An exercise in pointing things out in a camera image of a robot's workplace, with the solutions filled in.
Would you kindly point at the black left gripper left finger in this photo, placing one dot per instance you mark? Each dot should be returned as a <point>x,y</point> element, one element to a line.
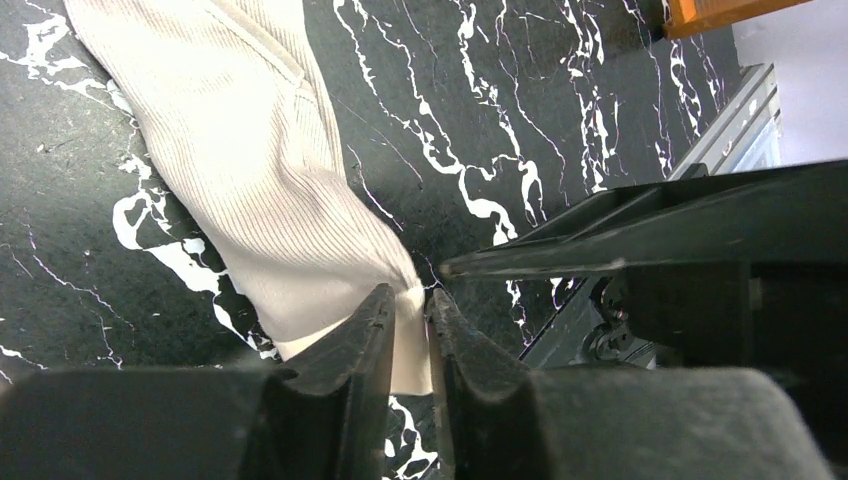
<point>321,415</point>

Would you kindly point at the orange wooden rack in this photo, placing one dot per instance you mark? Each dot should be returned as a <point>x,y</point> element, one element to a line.
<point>692,17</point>

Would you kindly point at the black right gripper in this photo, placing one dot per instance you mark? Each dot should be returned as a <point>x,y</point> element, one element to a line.
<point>786,320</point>

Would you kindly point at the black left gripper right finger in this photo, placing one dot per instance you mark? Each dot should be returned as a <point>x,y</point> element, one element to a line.
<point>497,418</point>

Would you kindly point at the grey beige underwear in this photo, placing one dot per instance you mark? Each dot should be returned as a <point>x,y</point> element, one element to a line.
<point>238,122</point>

